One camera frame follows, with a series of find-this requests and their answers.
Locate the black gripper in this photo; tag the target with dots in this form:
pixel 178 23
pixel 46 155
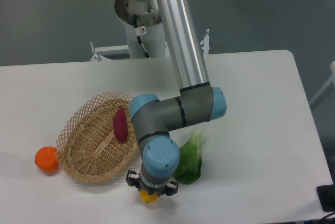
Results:
pixel 140 182

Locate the yellow mango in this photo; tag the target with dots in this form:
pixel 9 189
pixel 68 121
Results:
pixel 146 198

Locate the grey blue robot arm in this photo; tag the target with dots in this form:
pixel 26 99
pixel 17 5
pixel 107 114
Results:
pixel 197 101

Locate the green bok choy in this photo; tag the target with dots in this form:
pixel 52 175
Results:
pixel 189 167

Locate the purple sweet potato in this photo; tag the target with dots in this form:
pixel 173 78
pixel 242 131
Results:
pixel 120 125

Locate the woven wicker basket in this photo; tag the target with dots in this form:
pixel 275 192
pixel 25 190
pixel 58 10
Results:
pixel 87 149

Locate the orange tangerine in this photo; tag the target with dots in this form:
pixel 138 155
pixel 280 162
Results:
pixel 46 159

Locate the black device at table edge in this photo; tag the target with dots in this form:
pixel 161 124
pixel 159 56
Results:
pixel 326 197

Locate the white furniture leg right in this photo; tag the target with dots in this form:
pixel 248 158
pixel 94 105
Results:
pixel 326 88

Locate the white pedestal base frame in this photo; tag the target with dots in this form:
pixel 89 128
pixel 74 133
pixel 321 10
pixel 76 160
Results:
pixel 122 51

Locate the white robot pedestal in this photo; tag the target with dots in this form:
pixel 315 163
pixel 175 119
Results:
pixel 143 27

